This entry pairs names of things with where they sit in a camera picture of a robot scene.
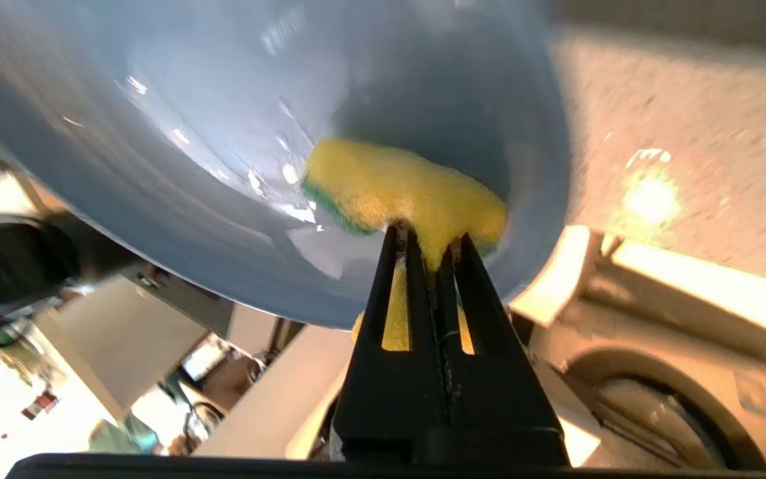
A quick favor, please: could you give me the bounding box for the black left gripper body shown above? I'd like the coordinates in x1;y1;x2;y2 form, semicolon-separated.
0;213;144;330

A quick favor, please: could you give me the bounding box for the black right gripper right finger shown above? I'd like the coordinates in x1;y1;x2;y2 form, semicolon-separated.
433;233;570;466

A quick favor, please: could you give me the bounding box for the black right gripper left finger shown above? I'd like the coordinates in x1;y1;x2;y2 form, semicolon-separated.
331;225;450;465

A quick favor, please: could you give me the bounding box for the blue-grey plate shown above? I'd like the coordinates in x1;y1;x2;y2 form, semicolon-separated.
0;0;570;330

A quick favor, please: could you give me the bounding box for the yellow fish-shaped sponge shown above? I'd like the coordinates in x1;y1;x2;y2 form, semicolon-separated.
302;138;509;353

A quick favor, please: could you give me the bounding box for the white robot chassis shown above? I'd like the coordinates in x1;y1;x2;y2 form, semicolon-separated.
509;226;766;473

